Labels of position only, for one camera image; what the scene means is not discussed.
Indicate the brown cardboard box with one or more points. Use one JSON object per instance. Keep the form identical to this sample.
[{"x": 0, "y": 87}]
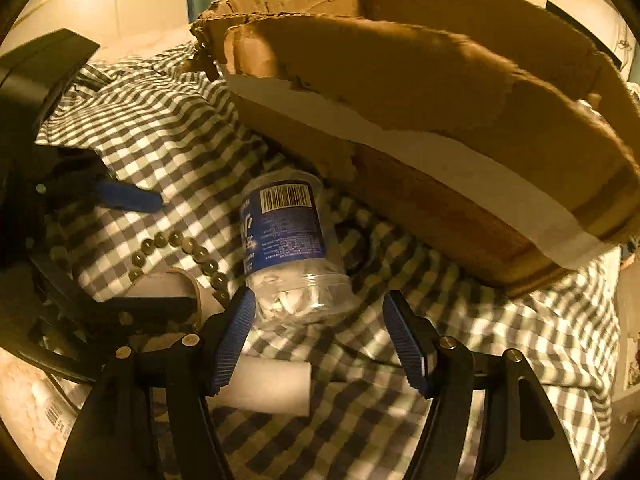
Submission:
[{"x": 400, "y": 85}]

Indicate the white tape roll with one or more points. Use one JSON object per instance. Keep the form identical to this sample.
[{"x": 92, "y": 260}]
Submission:
[{"x": 160, "y": 285}]

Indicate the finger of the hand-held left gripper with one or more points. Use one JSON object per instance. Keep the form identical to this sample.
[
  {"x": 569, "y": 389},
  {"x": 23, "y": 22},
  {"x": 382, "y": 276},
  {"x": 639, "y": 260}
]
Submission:
[
  {"x": 130, "y": 197},
  {"x": 150, "y": 308}
]

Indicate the grey checkered cloth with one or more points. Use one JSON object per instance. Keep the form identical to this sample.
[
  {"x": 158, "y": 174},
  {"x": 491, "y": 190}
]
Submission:
[{"x": 175, "y": 135}]

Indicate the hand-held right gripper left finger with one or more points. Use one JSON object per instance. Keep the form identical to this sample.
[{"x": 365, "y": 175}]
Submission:
[{"x": 232, "y": 345}]

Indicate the white quilt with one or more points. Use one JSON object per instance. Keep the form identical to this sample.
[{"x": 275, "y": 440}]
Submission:
[{"x": 145, "y": 42}]

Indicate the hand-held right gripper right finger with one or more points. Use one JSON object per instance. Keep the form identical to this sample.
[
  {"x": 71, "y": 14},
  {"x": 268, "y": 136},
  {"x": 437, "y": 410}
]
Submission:
[{"x": 405, "y": 345}]

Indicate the blue label plastic jar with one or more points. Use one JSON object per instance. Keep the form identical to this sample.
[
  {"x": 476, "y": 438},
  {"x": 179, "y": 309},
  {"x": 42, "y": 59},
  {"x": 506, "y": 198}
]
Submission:
[{"x": 285, "y": 240}]

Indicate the clear plastic jar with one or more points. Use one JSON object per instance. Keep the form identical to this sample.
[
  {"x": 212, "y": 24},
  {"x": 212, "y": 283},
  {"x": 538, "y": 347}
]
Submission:
[{"x": 45, "y": 410}]

